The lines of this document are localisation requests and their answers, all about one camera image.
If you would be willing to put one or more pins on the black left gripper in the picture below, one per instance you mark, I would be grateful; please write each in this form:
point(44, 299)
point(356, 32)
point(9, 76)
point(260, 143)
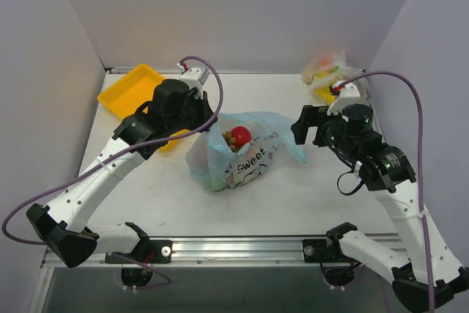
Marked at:
point(202, 110)

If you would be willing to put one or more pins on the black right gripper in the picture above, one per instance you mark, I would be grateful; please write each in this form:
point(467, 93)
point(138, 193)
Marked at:
point(317, 122)

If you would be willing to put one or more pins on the light blue printed plastic bag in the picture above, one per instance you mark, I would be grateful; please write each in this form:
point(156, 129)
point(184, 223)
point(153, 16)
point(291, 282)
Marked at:
point(214, 166)

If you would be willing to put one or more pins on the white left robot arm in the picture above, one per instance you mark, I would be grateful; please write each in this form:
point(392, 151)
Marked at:
point(62, 224)

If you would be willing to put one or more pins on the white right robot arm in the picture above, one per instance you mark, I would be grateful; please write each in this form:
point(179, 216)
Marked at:
point(428, 275)

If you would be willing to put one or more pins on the red round fruit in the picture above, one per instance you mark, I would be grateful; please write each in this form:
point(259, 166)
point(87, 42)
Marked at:
point(242, 136)

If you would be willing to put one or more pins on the clear bag of yellow fruit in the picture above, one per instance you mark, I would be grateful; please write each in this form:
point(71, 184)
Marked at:
point(326, 69)

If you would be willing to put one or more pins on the yellow plastic tray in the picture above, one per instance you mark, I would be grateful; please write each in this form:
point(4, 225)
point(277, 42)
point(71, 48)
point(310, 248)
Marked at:
point(130, 91)

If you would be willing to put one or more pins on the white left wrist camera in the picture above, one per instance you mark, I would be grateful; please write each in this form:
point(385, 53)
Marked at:
point(193, 76)

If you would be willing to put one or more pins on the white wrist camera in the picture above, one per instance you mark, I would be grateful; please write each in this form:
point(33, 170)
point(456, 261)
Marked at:
point(193, 76)
point(344, 95)

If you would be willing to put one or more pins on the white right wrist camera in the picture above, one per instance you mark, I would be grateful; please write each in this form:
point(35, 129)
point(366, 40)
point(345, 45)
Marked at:
point(344, 95)

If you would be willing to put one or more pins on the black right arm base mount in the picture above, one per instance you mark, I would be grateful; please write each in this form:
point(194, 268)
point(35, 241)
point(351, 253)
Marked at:
point(326, 249)

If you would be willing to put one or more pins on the aluminium front rail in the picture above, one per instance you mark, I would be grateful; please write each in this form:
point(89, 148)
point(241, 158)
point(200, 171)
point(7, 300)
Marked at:
point(263, 251)

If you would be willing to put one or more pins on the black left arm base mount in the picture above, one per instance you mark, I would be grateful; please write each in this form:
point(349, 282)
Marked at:
point(154, 252)

